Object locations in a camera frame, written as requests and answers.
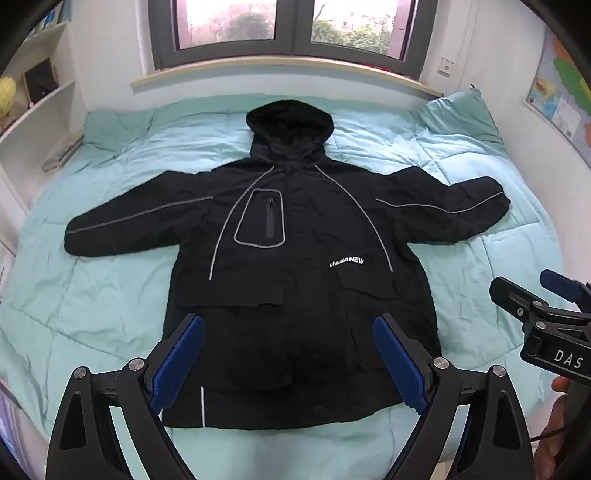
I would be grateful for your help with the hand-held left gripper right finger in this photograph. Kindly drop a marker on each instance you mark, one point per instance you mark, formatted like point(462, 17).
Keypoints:
point(401, 364)

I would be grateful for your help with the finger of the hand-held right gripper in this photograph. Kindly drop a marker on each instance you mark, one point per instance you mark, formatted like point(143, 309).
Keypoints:
point(508, 290)
point(561, 284)

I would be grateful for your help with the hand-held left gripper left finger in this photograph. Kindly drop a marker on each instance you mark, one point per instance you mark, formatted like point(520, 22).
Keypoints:
point(182, 360)

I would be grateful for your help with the black hooded jacket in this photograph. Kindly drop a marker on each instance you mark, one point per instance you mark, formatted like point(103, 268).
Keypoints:
point(300, 230)

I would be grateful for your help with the person's right hand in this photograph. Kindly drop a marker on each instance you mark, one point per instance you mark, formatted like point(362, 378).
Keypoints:
point(551, 424)

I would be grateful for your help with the mint green quilted blanket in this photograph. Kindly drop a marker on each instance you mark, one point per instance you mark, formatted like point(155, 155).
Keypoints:
point(115, 277)

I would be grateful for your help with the mint green pillow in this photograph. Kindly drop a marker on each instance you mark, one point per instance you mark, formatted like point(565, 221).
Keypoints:
point(457, 120)

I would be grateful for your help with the stack of flat books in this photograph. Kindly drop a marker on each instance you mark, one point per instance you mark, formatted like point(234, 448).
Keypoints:
point(60, 159)

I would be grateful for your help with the white bookshelf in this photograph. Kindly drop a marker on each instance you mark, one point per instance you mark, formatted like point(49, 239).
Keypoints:
point(41, 113)

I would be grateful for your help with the cream window sill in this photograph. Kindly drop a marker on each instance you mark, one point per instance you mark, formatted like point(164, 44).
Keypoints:
point(277, 74)

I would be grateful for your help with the black box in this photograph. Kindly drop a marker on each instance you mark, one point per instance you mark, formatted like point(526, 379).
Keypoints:
point(40, 81)

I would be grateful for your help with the yellow plush toy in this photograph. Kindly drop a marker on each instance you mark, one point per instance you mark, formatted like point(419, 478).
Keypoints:
point(7, 99)

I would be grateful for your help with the grey framed window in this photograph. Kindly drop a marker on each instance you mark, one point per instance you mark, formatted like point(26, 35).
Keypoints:
point(226, 23)

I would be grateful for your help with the row of upright books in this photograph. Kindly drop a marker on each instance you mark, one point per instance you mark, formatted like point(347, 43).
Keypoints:
point(46, 14)

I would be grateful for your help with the wall map poster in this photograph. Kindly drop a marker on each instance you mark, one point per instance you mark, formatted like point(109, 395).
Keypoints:
point(563, 92)

